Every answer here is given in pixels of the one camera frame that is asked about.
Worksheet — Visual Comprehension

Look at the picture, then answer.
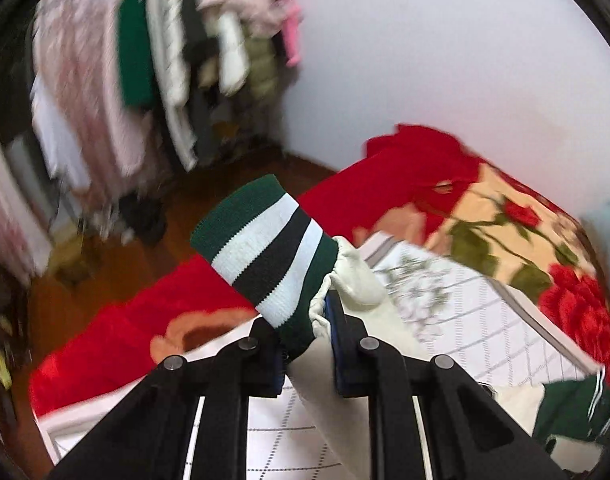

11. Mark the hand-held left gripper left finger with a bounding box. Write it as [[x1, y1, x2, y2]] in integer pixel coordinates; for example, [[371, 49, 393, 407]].
[[47, 317, 288, 480]]

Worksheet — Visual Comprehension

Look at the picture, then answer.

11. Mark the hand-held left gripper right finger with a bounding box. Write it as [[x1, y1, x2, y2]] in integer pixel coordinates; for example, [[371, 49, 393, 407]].
[[325, 290, 570, 480]]

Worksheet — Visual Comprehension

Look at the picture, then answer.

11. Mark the green and white striped jacket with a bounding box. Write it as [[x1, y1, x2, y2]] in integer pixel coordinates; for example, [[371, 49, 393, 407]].
[[190, 175, 610, 480]]

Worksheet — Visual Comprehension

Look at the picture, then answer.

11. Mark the white quilted sheet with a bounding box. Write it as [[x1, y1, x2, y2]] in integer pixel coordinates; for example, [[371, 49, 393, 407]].
[[37, 232, 603, 480]]

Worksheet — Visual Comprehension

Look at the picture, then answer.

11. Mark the red floral blanket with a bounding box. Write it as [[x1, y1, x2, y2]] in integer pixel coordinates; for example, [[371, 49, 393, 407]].
[[29, 124, 610, 418]]

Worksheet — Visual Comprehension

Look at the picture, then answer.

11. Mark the olive hanging garment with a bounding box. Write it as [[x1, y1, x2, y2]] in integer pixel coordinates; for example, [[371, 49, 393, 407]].
[[247, 35, 286, 107]]

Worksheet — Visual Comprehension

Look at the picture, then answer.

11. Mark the white striped hanging garment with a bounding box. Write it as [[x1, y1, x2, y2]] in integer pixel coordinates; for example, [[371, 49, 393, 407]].
[[146, 0, 200, 172]]

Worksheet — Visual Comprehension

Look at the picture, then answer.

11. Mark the pink hanging item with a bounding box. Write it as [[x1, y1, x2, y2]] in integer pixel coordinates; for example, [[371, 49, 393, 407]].
[[279, 4, 304, 67]]

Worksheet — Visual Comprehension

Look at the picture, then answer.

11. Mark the green hanging garment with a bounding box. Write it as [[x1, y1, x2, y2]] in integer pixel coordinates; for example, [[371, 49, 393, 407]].
[[116, 0, 156, 109]]

